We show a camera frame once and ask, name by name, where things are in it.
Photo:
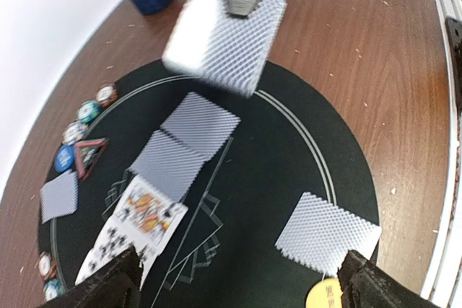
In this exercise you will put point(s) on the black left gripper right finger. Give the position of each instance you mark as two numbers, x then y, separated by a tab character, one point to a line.
363	284

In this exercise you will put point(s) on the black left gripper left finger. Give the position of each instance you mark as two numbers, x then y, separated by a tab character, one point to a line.
116	284

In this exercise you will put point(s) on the orange big blind button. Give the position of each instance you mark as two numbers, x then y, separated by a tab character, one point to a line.
325	294

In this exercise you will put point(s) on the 50 chips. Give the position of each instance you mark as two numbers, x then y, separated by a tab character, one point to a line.
88	111
52	289

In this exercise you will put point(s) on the blue-backed playing cards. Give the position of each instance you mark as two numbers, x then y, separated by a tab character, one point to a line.
319	235

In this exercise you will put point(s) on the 100 chips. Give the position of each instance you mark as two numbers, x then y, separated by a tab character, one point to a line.
46	266
106	95

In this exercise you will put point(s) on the king face card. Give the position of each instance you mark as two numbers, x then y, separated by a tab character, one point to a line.
150	212

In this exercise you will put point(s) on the face-down board card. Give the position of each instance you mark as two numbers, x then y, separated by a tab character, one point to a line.
201	125
168	165

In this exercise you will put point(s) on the red triangular all-in marker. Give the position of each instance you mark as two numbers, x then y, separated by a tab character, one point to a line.
86	155

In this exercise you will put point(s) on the blue small blind button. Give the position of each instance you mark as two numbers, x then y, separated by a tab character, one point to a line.
64	159

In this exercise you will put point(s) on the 10 chips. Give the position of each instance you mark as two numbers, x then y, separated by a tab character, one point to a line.
74	133

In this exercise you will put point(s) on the grey card deck box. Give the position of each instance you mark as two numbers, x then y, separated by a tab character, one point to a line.
221	50

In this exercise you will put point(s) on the round black poker mat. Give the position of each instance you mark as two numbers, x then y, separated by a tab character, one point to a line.
290	140

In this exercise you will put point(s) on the aluminium front rail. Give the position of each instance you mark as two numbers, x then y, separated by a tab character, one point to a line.
442	284

